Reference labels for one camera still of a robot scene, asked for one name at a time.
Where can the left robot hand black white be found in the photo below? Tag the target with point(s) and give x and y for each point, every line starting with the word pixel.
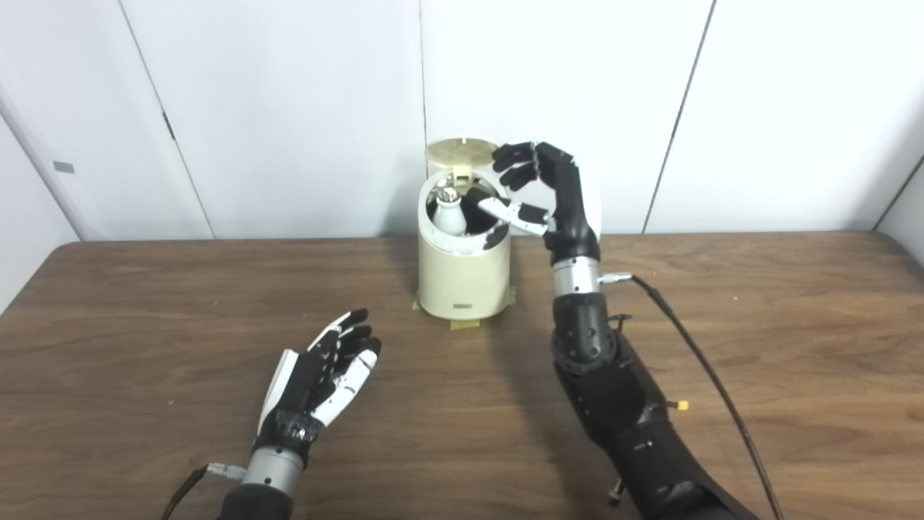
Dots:
pixel 303 390

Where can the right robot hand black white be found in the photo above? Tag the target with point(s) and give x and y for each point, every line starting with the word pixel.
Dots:
pixel 574 209

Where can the small white plastic bottle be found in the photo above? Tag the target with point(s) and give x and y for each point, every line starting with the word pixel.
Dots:
pixel 449 217

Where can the cream-colored bin with lid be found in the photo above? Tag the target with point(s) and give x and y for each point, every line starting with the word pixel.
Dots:
pixel 462 278

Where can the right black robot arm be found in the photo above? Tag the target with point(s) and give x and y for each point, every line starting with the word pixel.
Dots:
pixel 613 390

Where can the black wall panel hinge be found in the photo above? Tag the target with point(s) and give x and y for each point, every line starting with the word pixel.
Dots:
pixel 169 126

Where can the small grey wall label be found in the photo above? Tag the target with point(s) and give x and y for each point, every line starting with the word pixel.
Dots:
pixel 63 167

